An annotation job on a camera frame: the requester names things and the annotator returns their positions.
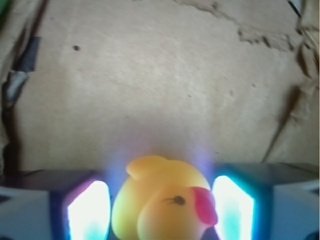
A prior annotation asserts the brown paper bag tray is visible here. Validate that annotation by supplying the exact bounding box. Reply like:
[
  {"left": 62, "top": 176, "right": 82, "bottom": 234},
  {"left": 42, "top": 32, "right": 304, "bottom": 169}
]
[{"left": 2, "top": 0, "right": 320, "bottom": 180}]

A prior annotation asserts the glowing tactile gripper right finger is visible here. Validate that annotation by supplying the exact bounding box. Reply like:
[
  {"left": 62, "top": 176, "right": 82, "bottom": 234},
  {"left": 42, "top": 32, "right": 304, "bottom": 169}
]
[{"left": 212, "top": 163, "right": 320, "bottom": 240}]

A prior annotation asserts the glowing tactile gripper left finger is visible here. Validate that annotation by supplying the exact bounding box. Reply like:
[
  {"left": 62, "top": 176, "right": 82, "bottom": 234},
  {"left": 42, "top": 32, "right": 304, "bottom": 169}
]
[{"left": 0, "top": 170, "right": 111, "bottom": 240}]

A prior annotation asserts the yellow rubber duck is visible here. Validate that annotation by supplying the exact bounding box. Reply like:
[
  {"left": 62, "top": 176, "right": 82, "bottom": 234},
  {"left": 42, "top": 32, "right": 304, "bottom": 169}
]
[{"left": 111, "top": 155, "right": 218, "bottom": 240}]

